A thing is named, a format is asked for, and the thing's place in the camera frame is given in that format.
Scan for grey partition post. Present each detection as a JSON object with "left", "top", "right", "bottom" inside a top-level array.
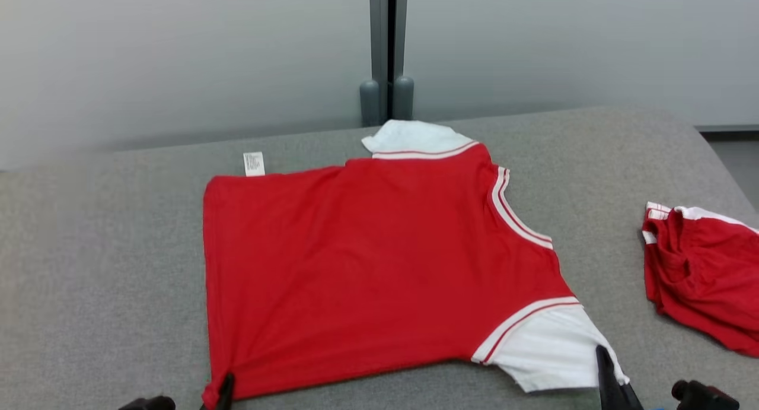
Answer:
[{"left": 359, "top": 0, "right": 415, "bottom": 128}]

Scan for red and white polo shirt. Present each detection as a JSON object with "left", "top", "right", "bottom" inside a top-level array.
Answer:
[{"left": 202, "top": 119, "right": 631, "bottom": 410}]

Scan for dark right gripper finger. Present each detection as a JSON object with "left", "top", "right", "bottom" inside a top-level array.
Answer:
[{"left": 596, "top": 345, "right": 646, "bottom": 410}]

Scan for red shorts with white trim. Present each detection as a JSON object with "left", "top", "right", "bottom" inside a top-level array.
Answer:
[{"left": 640, "top": 201, "right": 759, "bottom": 358}]

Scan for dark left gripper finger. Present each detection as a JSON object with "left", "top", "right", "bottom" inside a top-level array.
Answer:
[{"left": 213, "top": 373, "right": 235, "bottom": 410}]

